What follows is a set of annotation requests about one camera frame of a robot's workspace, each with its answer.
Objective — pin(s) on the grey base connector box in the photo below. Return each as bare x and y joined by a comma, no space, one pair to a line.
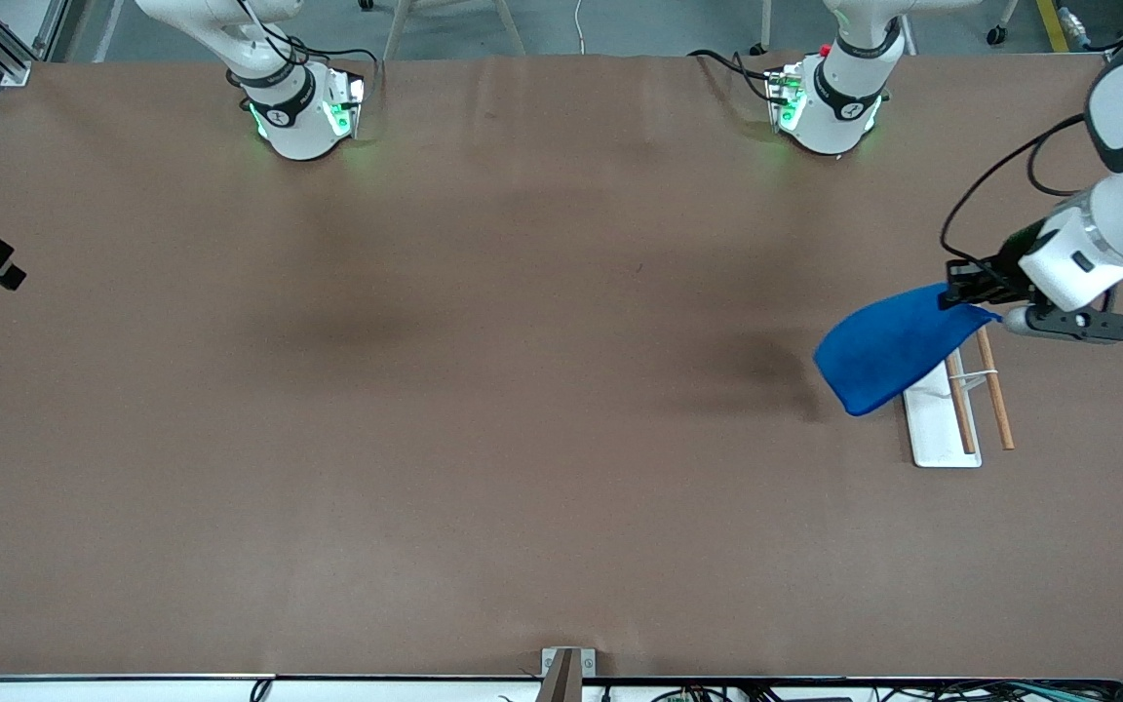
345,107
786,97

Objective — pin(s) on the grey left base connector box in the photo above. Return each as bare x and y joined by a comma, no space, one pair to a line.
786,97

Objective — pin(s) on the blue microfibre towel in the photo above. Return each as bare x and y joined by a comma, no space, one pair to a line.
888,346

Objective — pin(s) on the light wooden stool frame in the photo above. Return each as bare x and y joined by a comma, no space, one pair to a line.
398,29

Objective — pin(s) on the white stand pole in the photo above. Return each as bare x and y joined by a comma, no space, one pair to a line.
767,19

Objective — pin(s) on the white towel rack wooden bars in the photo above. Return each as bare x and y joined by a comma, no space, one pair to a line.
937,434

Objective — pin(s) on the black caster wheel white leg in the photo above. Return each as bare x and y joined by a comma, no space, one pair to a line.
995,36

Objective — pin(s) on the grey right base connector box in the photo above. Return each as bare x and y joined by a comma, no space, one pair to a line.
345,107

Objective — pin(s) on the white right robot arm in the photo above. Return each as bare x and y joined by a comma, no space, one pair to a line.
298,127

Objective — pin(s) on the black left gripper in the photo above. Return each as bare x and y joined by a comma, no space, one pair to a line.
1008,263

